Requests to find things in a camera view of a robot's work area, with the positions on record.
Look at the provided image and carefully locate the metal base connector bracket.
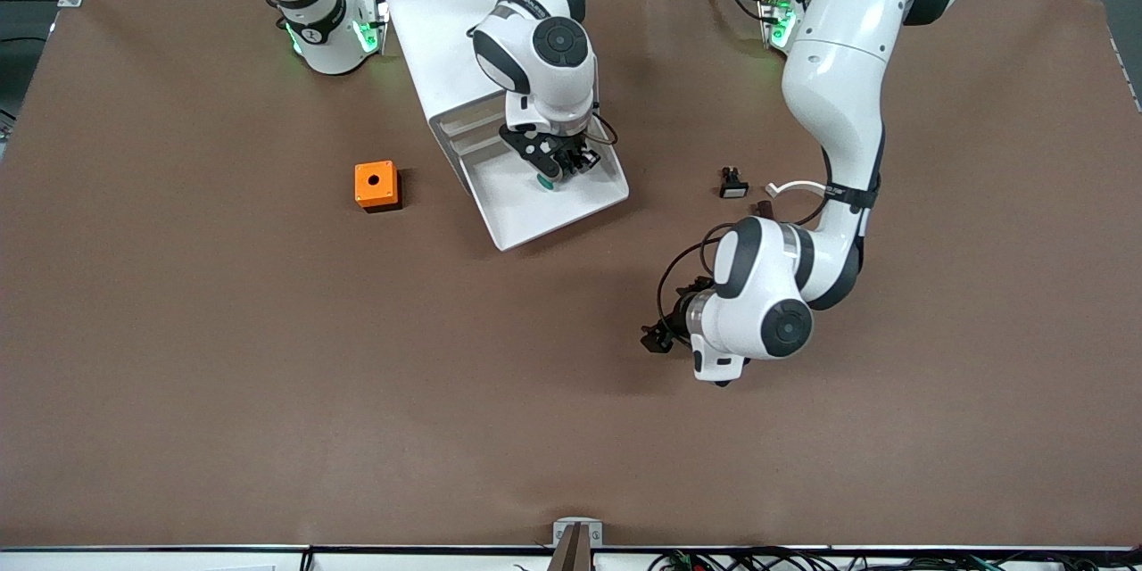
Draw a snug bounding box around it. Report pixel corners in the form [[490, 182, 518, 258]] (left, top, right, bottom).
[[757, 0, 797, 52]]

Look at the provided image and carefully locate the silver table clamp bracket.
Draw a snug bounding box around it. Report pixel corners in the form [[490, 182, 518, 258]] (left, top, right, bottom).
[[552, 517, 604, 550]]

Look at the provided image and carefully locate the black cable bundle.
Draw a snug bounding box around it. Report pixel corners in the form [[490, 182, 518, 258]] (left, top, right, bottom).
[[647, 547, 1142, 571]]

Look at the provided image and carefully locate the orange button enclosure box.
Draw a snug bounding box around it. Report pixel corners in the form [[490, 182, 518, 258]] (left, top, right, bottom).
[[353, 160, 402, 214]]

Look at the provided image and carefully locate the white drawer cabinet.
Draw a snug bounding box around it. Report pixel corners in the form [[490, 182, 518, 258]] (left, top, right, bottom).
[[373, 0, 527, 195]]

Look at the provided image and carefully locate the white plastic drawer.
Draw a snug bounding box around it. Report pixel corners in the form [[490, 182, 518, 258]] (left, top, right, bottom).
[[453, 112, 631, 252], [442, 116, 514, 160], [435, 98, 511, 139]]

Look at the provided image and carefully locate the brown table cover sheet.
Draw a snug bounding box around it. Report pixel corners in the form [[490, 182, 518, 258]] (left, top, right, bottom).
[[0, 0, 1142, 550]]

